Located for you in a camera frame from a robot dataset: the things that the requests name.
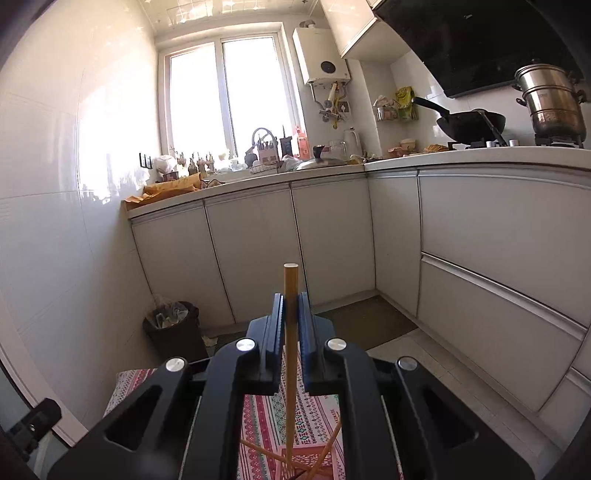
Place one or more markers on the yellow crumpled bags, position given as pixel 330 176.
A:
pixel 166 189

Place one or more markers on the stainless steel steamer pot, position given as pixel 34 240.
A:
pixel 549 101

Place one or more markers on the black wok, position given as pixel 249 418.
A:
pixel 471 124

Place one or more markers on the metal pot lid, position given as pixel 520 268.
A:
pixel 321 162

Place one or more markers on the small wall spice rack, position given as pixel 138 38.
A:
pixel 385 110

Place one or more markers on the white base cabinets with drawers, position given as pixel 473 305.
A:
pixel 498 258

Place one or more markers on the white plastic jug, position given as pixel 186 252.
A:
pixel 352 143

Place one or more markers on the dark trash bin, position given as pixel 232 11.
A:
pixel 178 332

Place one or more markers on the black range hood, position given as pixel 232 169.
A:
pixel 466 46

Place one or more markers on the gas stove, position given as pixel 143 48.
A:
pixel 549 141

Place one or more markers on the pink perforated utensil holder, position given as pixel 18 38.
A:
pixel 300 466

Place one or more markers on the striped patterned tablecloth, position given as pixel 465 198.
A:
pixel 263 429

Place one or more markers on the white kitchen countertop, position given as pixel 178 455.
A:
pixel 415 159

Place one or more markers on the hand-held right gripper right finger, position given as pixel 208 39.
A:
pixel 304 323

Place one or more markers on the kitchen window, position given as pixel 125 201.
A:
pixel 221 97

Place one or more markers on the yellow snack bag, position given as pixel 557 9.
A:
pixel 406 104

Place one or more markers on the dark floor mat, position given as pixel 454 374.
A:
pixel 369 323

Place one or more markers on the red packet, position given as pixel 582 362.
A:
pixel 303 143

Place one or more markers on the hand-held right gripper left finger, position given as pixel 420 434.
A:
pixel 278 323

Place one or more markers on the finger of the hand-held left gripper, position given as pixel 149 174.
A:
pixel 37 424

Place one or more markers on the white plastic bag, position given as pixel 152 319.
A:
pixel 165 164

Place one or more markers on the white wall water heater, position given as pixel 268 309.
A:
pixel 321 55

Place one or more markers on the black wall switch panel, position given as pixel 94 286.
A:
pixel 146 159

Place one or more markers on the tan bamboo chopstick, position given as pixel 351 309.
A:
pixel 258 450
pixel 290 295
pixel 330 447

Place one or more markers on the white upper kitchen cabinets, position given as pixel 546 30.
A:
pixel 344 23

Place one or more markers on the white base cabinets with doors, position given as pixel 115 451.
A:
pixel 254 244

